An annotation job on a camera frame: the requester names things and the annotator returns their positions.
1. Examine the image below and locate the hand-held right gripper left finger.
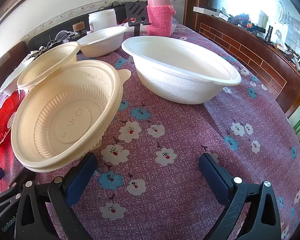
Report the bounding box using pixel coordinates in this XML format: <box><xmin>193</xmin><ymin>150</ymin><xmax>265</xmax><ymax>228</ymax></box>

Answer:
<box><xmin>14</xmin><ymin>152</ymin><xmax>98</xmax><ymax>240</ymax></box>

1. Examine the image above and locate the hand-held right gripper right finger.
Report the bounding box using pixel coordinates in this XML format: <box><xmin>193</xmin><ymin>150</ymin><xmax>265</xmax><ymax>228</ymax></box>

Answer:
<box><xmin>199</xmin><ymin>152</ymin><xmax>282</xmax><ymax>240</ymax></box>

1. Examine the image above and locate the cream plastic bowl stack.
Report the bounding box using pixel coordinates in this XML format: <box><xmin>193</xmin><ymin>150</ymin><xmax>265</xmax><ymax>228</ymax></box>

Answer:
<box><xmin>10</xmin><ymin>59</ymin><xmax>132</xmax><ymax>169</ymax></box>

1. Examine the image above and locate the large white paper bowl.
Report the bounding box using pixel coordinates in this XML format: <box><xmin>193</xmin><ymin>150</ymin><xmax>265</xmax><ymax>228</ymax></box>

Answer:
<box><xmin>121</xmin><ymin>36</ymin><xmax>242</xmax><ymax>105</ymax></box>

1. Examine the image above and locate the purple floral tablecloth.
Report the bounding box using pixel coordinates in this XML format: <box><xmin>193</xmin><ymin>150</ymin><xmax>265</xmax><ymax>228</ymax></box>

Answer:
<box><xmin>0</xmin><ymin>24</ymin><xmax>300</xmax><ymax>240</ymax></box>

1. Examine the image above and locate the red plastic plate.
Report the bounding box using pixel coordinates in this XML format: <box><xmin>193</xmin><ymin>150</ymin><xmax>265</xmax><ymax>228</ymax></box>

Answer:
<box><xmin>0</xmin><ymin>90</ymin><xmax>24</xmax><ymax>150</ymax></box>

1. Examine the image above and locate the brown chair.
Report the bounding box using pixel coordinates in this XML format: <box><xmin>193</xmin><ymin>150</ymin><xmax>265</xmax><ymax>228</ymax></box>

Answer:
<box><xmin>0</xmin><ymin>41</ymin><xmax>28</xmax><ymax>98</ymax></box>

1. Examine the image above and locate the wooden brick-pattern cabinet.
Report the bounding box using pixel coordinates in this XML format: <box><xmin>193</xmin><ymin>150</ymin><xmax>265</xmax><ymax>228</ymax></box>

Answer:
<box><xmin>184</xmin><ymin>0</ymin><xmax>300</xmax><ymax>118</ymax></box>

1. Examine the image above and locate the black sofa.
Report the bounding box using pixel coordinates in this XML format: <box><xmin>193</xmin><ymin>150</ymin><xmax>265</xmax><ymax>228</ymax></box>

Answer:
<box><xmin>26</xmin><ymin>5</ymin><xmax>130</xmax><ymax>53</ymax></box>

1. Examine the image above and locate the white plastic jar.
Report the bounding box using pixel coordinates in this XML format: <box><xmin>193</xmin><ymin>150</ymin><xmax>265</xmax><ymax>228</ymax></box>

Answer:
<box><xmin>88</xmin><ymin>8</ymin><xmax>116</xmax><ymax>33</ymax></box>

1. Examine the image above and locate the pink knitted sleeve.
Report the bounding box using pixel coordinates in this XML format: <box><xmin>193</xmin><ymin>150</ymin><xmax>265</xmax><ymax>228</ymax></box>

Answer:
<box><xmin>146</xmin><ymin>4</ymin><xmax>177</xmax><ymax>37</ymax></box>

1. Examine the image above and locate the white bottle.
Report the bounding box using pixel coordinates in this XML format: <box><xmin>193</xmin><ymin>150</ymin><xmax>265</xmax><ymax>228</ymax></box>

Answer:
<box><xmin>257</xmin><ymin>10</ymin><xmax>269</xmax><ymax>28</ymax></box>

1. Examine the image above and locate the white flat box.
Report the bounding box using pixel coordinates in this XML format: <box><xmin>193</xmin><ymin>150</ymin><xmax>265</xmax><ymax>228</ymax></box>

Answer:
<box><xmin>193</xmin><ymin>6</ymin><xmax>225</xmax><ymax>18</ymax></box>

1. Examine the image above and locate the black spatula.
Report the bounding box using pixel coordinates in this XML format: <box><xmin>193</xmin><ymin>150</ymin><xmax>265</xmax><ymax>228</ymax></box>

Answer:
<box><xmin>125</xmin><ymin>1</ymin><xmax>152</xmax><ymax>36</ymax></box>

